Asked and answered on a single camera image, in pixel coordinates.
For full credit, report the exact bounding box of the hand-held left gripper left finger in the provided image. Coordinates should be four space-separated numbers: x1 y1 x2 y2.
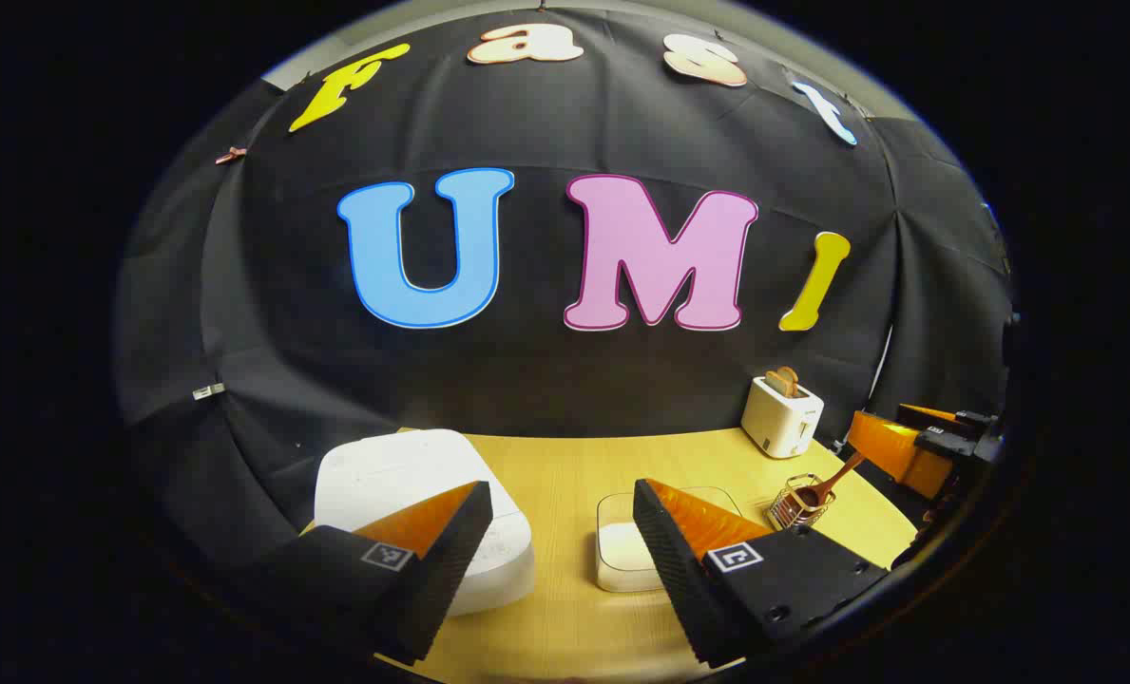
241 480 495 666

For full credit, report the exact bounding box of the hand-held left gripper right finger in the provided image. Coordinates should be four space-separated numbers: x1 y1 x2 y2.
632 478 893 671

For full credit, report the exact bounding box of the brown wooden spoon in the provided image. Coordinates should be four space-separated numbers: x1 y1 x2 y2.
788 451 867 509

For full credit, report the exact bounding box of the white rice heap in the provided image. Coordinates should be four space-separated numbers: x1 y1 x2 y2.
601 521 665 577

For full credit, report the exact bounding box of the white rice cooker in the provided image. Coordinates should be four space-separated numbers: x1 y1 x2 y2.
313 427 537 618

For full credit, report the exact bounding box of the metal wire chopstick holder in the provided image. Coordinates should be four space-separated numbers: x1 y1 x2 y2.
766 473 836 531

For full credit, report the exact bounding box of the clear plastic container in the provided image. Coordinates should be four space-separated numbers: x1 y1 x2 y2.
595 486 746 595

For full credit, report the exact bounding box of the white toaster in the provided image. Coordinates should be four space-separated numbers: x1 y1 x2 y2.
741 373 825 460

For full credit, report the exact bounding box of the black backdrop cloth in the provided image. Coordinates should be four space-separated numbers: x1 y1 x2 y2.
113 5 1017 571

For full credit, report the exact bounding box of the white toaster cable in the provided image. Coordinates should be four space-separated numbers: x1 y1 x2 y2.
869 323 896 405

